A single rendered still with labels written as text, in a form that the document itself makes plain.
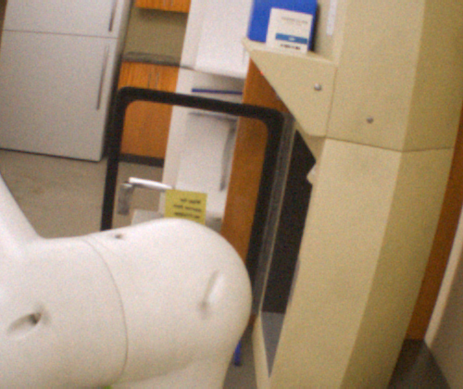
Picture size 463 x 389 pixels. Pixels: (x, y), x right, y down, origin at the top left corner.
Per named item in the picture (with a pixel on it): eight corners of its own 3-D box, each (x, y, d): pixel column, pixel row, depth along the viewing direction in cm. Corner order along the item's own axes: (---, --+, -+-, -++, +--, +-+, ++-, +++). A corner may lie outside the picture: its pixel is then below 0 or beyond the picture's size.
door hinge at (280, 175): (256, 313, 129) (294, 113, 118) (256, 319, 127) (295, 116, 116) (248, 312, 129) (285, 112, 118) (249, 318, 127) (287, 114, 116)
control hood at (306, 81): (296, 100, 118) (305, 46, 115) (326, 138, 87) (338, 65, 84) (231, 90, 117) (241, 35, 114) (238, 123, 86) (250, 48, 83)
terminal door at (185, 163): (247, 317, 128) (285, 110, 117) (95, 285, 130) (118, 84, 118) (247, 315, 129) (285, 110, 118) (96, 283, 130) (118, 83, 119)
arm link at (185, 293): (299, 243, 44) (194, 191, 52) (140, 270, 36) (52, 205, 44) (260, 409, 48) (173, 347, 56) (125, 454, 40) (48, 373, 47)
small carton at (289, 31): (297, 50, 98) (303, 14, 96) (306, 54, 93) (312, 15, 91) (265, 44, 97) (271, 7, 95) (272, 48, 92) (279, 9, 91)
